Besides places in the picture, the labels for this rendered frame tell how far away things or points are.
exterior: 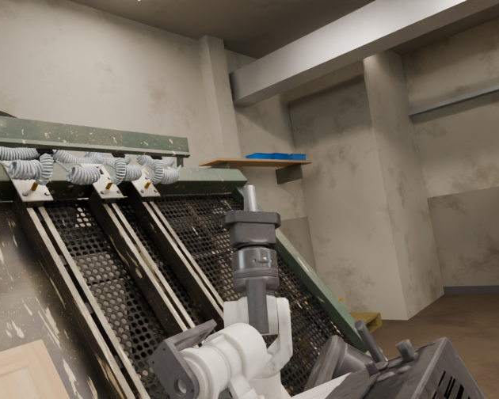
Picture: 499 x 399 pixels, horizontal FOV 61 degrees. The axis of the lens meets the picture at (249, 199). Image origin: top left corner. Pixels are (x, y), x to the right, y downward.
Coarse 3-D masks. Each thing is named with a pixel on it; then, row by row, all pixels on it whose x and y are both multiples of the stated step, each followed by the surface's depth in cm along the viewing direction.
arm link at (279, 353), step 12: (276, 300) 78; (288, 312) 76; (288, 324) 76; (288, 336) 75; (276, 348) 78; (288, 348) 76; (276, 360) 76; (288, 360) 76; (264, 372) 76; (276, 372) 76
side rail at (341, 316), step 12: (240, 192) 240; (240, 204) 240; (276, 240) 227; (288, 252) 223; (300, 264) 220; (300, 276) 219; (312, 276) 218; (312, 288) 216; (324, 288) 216; (324, 300) 212; (336, 300) 214; (336, 312) 208; (348, 312) 213; (348, 324) 205; (348, 336) 205; (360, 348) 202
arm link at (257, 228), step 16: (224, 224) 82; (240, 224) 81; (256, 224) 82; (272, 224) 83; (240, 240) 80; (256, 240) 81; (272, 240) 82; (240, 256) 79; (256, 256) 78; (272, 256) 80
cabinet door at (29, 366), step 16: (0, 352) 105; (16, 352) 108; (32, 352) 110; (0, 368) 103; (16, 368) 105; (32, 368) 107; (48, 368) 109; (0, 384) 100; (16, 384) 102; (32, 384) 105; (48, 384) 107
